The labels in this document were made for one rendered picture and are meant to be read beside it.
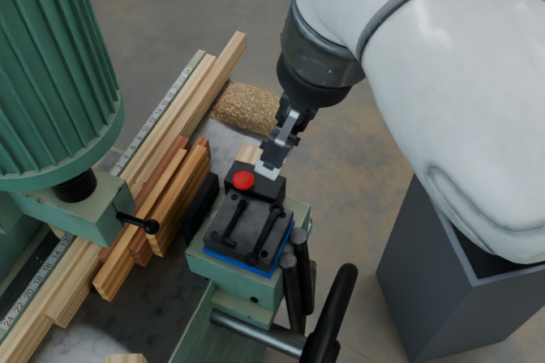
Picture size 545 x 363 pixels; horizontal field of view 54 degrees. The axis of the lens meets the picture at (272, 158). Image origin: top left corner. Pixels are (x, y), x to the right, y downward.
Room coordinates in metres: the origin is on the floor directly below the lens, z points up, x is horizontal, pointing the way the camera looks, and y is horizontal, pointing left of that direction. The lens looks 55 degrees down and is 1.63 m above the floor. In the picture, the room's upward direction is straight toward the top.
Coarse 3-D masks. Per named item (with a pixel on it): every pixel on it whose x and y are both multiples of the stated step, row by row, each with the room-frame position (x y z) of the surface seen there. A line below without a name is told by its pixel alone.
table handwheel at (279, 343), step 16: (352, 272) 0.31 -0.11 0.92; (336, 288) 0.28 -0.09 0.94; (352, 288) 0.28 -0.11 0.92; (336, 304) 0.25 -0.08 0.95; (224, 320) 0.27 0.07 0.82; (240, 320) 0.27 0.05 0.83; (320, 320) 0.23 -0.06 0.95; (336, 320) 0.23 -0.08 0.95; (256, 336) 0.25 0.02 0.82; (272, 336) 0.25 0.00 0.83; (288, 336) 0.25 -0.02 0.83; (304, 336) 0.25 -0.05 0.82; (320, 336) 0.21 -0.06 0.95; (336, 336) 0.28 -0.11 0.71; (288, 352) 0.23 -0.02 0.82; (304, 352) 0.22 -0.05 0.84; (320, 352) 0.19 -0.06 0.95; (336, 352) 0.22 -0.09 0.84
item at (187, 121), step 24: (240, 48) 0.76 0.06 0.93; (216, 72) 0.68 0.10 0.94; (192, 96) 0.62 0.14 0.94; (192, 120) 0.58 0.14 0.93; (168, 144) 0.52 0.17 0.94; (144, 168) 0.48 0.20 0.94; (96, 264) 0.32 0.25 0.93; (72, 288) 0.28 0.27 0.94; (48, 312) 0.24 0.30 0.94; (72, 312) 0.26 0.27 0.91
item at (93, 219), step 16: (96, 176) 0.37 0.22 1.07; (112, 176) 0.37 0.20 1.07; (16, 192) 0.35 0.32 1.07; (32, 192) 0.35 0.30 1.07; (48, 192) 0.35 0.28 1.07; (96, 192) 0.35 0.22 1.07; (112, 192) 0.35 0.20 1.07; (128, 192) 0.36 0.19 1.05; (32, 208) 0.35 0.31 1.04; (48, 208) 0.33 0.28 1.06; (64, 208) 0.33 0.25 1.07; (80, 208) 0.33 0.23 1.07; (96, 208) 0.33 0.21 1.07; (112, 208) 0.33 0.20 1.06; (128, 208) 0.36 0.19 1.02; (64, 224) 0.33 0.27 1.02; (80, 224) 0.32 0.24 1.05; (96, 224) 0.31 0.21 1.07; (112, 224) 0.32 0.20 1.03; (96, 240) 0.31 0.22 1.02; (112, 240) 0.31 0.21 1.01
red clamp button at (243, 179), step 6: (234, 174) 0.41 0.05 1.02; (240, 174) 0.41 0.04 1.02; (246, 174) 0.41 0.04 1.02; (252, 174) 0.41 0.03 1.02; (234, 180) 0.40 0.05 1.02; (240, 180) 0.40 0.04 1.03; (246, 180) 0.40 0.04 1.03; (252, 180) 0.40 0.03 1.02; (234, 186) 0.39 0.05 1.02; (240, 186) 0.39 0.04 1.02; (246, 186) 0.39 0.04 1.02
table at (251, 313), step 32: (224, 128) 0.59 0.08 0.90; (224, 160) 0.52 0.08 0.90; (160, 256) 0.34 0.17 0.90; (96, 288) 0.29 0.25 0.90; (128, 288) 0.29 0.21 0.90; (160, 288) 0.29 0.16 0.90; (192, 288) 0.29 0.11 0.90; (96, 320) 0.25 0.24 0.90; (128, 320) 0.25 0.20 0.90; (160, 320) 0.25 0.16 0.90; (192, 320) 0.25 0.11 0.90; (256, 320) 0.26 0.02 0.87; (64, 352) 0.20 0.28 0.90; (96, 352) 0.20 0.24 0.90; (128, 352) 0.20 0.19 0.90; (160, 352) 0.20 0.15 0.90
